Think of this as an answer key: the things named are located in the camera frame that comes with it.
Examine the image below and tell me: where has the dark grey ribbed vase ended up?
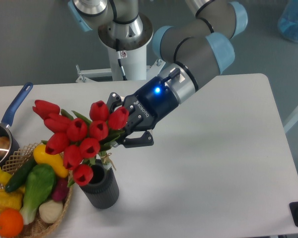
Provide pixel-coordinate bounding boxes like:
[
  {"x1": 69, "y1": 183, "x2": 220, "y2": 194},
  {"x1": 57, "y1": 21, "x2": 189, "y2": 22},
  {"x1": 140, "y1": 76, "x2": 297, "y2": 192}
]
[{"x1": 80, "y1": 159, "x2": 119, "y2": 209}]

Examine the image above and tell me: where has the yellow squash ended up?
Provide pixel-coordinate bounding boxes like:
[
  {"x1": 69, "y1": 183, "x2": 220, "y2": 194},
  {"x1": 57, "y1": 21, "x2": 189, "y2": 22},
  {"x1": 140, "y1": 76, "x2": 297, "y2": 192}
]
[{"x1": 33, "y1": 144, "x2": 69, "y2": 179}]

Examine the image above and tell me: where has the green cucumber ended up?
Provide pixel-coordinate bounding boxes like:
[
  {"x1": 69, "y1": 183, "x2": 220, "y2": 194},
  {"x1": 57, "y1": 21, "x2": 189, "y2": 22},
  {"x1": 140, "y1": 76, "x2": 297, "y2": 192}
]
[{"x1": 5, "y1": 156, "x2": 37, "y2": 193}]

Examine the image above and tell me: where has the black pedestal cable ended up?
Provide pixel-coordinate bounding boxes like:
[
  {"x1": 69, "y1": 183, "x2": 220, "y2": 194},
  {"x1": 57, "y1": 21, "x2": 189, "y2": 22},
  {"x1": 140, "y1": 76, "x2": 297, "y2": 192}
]
[{"x1": 115, "y1": 39, "x2": 128, "y2": 81}]

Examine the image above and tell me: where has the red tulip bouquet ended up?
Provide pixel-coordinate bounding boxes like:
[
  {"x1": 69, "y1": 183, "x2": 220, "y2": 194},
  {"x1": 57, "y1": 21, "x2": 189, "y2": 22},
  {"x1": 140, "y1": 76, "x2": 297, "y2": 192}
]
[{"x1": 32, "y1": 100, "x2": 129, "y2": 186}]

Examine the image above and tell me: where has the green lettuce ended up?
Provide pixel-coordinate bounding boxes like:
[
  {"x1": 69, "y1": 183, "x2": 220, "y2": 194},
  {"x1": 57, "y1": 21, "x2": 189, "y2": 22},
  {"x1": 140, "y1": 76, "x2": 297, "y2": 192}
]
[{"x1": 20, "y1": 164, "x2": 56, "y2": 225}]

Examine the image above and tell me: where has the small yellow pepper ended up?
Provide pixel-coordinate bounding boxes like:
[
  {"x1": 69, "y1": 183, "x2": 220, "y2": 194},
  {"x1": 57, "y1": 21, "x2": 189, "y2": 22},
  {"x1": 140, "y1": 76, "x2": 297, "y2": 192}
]
[{"x1": 0, "y1": 167, "x2": 12, "y2": 186}]

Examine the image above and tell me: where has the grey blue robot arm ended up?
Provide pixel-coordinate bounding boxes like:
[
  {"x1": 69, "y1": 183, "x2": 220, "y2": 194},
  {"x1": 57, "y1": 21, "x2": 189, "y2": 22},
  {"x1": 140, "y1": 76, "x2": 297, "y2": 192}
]
[{"x1": 68, "y1": 0, "x2": 248, "y2": 148}]

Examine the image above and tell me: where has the orange fruit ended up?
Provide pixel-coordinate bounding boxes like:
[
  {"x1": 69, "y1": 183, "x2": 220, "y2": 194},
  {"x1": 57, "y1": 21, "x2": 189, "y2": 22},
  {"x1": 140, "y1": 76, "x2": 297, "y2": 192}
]
[{"x1": 0, "y1": 209, "x2": 24, "y2": 238}]

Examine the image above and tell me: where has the woven wicker basket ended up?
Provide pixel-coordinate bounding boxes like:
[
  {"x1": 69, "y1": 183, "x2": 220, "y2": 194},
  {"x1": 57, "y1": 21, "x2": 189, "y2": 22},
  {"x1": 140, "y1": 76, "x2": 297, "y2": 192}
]
[{"x1": 0, "y1": 143, "x2": 73, "y2": 238}]

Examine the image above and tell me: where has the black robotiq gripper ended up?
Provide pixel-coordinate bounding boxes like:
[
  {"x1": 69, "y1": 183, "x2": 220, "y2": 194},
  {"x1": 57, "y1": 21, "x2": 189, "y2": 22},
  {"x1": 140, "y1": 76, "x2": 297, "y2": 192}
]
[{"x1": 106, "y1": 76, "x2": 179, "y2": 148}]

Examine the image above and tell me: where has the blue handled saucepan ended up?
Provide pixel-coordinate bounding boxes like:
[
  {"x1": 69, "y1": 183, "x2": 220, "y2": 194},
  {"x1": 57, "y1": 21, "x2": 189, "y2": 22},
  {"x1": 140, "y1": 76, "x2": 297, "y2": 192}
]
[{"x1": 0, "y1": 82, "x2": 33, "y2": 167}]

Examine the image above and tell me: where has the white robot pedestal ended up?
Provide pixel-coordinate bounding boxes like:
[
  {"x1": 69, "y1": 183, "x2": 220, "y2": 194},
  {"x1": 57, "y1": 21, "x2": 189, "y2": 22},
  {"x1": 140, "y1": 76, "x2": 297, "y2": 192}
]
[{"x1": 76, "y1": 13, "x2": 165, "y2": 82}]

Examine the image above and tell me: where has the white garlic bulb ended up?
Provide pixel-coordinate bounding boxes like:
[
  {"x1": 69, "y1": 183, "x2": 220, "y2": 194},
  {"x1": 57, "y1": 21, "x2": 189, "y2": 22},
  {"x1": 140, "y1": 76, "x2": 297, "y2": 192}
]
[{"x1": 39, "y1": 200, "x2": 63, "y2": 224}]

